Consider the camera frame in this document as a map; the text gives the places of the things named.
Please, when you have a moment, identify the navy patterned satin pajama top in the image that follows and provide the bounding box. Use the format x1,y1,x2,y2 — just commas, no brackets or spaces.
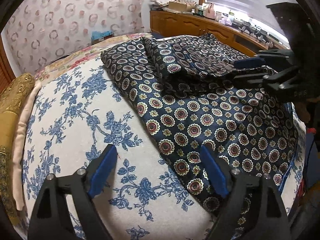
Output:
101,36,298,237

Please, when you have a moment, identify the pink kettle on sideboard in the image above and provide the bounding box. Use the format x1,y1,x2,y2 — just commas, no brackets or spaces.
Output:
205,3,216,20

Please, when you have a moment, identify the blue white floral cloth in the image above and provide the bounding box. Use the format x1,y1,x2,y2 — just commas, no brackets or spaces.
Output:
23,54,306,239

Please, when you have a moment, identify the olive gold patterned cushion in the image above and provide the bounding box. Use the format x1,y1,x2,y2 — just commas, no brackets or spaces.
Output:
1,73,35,226

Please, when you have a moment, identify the cardboard box on sideboard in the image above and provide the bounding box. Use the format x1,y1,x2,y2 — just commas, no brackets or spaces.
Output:
168,2,196,12

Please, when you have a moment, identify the wooden sideboard cabinet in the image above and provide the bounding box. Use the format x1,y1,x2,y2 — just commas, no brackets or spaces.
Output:
150,10,288,56

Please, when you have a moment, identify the brown louvered wardrobe door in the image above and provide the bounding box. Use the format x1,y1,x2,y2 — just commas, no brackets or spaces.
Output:
0,37,16,92

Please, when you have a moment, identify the floral beige bed cover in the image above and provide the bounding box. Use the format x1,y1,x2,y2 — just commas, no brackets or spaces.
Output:
34,33,152,85

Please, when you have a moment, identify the teal item on cardboard box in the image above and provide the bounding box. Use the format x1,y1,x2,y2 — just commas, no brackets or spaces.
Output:
91,30,114,44

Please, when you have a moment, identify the pink circle patterned curtain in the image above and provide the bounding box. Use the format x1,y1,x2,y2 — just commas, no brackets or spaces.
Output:
4,0,144,74

